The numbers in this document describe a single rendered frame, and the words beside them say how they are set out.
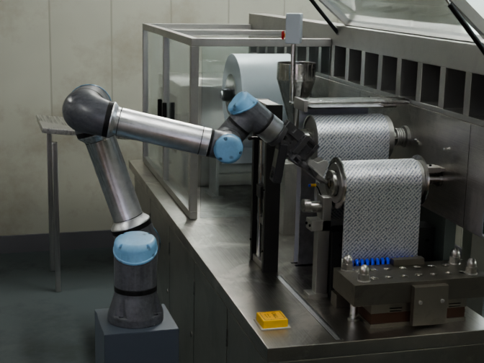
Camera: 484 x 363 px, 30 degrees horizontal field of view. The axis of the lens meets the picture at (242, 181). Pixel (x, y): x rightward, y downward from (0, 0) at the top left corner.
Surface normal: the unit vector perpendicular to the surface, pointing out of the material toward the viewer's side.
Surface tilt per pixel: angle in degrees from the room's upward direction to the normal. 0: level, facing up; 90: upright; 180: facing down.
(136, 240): 8
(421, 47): 90
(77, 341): 0
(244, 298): 0
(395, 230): 90
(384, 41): 90
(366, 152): 92
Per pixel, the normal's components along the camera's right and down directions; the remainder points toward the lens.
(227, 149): 0.04, 0.22
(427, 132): -0.97, 0.04
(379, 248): 0.25, 0.22
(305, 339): 0.02, -0.98
